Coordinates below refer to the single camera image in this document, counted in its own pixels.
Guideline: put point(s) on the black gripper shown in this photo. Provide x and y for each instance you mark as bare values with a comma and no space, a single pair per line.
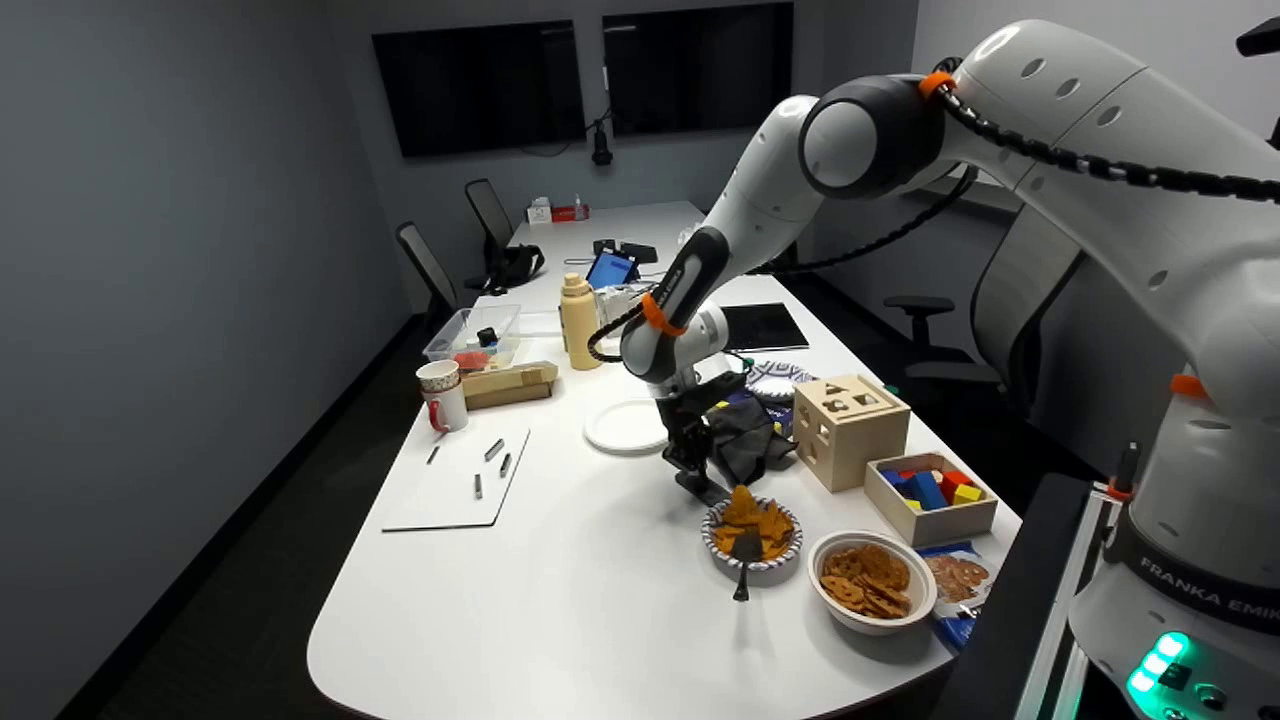
699,405

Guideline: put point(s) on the wooden tray of coloured blocks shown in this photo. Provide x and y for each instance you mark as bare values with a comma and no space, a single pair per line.
930,499

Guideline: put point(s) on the red and white box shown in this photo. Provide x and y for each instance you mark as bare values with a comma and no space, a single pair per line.
563,208

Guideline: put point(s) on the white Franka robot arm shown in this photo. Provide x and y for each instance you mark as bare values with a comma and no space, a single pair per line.
1172,224

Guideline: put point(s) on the dark grey remote control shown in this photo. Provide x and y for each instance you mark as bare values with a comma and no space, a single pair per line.
726,499

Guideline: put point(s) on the black robot stand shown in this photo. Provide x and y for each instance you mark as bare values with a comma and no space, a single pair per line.
1020,601

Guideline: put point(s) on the white bowl of crackers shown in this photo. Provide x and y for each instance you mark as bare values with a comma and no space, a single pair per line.
875,583

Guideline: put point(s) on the grey marker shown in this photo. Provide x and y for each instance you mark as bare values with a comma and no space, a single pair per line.
479,484
506,464
435,454
494,450

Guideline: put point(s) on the black tablet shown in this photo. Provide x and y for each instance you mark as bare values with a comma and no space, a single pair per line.
767,324

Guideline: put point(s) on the black wall screen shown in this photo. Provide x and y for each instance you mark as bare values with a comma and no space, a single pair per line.
481,90
699,64

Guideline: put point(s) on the clear plastic container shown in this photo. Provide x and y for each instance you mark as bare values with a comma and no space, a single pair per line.
479,335

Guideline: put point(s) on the black spoon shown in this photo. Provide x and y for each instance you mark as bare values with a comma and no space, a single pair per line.
744,558

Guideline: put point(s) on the white jar with red label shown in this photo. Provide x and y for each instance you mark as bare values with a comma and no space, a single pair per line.
441,399

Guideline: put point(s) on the large grey office chair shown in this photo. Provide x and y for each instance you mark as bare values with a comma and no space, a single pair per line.
1024,301

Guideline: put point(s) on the blue snack bag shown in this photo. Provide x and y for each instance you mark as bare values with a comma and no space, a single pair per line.
961,583

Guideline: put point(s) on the patterned blue plate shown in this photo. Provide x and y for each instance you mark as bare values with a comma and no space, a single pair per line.
782,377

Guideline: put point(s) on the bowl of orange chips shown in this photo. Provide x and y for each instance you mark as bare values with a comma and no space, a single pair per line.
755,528

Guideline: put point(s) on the white round plate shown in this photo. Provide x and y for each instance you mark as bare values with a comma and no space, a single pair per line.
624,427

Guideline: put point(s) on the blue box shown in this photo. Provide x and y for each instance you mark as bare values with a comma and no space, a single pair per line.
611,268

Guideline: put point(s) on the beige squeeze bottle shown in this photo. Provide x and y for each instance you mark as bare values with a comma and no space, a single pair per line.
582,324

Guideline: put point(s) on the brown wooden block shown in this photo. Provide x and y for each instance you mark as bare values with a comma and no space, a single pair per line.
508,386

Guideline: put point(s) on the black conference camera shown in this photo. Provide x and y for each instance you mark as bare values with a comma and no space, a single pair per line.
600,140

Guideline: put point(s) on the wooden shape sorter box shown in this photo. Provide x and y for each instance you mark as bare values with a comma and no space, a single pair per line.
848,431

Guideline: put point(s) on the white whiteboard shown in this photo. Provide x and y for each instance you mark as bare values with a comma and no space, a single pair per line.
459,482

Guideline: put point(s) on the black bag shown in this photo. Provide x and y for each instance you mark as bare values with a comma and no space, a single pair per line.
513,264

